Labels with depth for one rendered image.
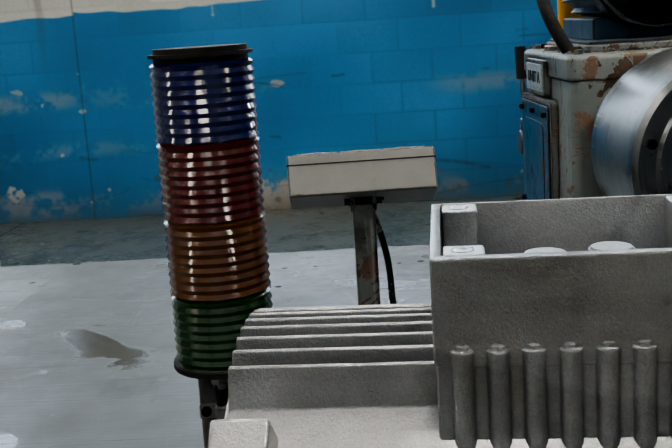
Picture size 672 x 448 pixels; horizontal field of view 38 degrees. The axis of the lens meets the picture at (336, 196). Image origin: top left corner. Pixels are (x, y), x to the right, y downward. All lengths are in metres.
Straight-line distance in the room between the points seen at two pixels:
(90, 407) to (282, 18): 5.34
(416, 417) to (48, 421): 0.85
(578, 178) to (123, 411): 0.66
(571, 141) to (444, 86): 5.06
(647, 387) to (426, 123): 6.09
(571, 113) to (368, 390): 1.02
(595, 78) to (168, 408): 0.69
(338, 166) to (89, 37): 5.59
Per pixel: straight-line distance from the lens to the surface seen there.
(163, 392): 1.22
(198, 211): 0.55
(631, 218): 0.44
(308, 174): 1.12
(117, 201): 6.73
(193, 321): 0.57
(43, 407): 1.23
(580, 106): 1.35
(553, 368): 0.36
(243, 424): 0.35
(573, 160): 1.36
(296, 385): 0.37
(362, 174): 1.12
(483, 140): 6.47
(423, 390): 0.37
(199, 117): 0.54
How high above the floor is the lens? 1.23
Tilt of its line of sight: 10 degrees down
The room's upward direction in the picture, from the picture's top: 4 degrees counter-clockwise
